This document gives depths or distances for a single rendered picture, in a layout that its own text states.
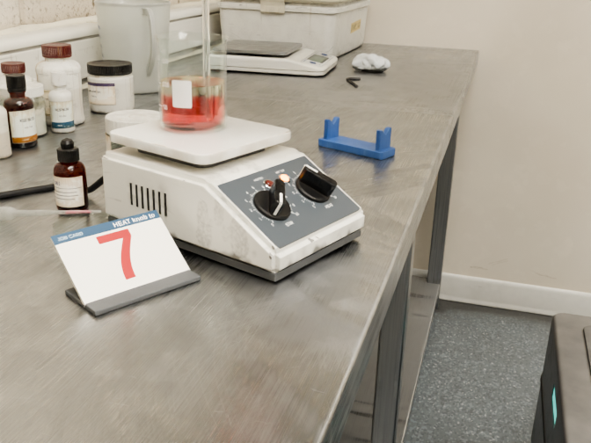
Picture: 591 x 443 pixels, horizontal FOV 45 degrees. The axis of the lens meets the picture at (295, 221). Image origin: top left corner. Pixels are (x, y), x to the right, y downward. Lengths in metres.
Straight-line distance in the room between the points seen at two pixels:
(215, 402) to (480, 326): 1.74
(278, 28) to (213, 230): 1.18
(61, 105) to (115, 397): 0.63
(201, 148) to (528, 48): 1.53
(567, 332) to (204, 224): 0.93
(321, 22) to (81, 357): 1.30
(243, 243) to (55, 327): 0.15
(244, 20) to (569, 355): 1.02
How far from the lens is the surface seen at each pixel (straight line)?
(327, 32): 1.68
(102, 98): 1.12
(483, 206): 2.13
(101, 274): 0.54
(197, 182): 0.57
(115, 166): 0.64
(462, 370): 1.90
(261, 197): 0.57
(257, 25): 1.73
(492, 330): 2.11
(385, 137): 0.90
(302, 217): 0.58
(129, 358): 0.46
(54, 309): 0.53
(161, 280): 0.55
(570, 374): 1.26
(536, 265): 2.19
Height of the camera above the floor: 0.99
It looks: 21 degrees down
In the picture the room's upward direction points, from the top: 2 degrees clockwise
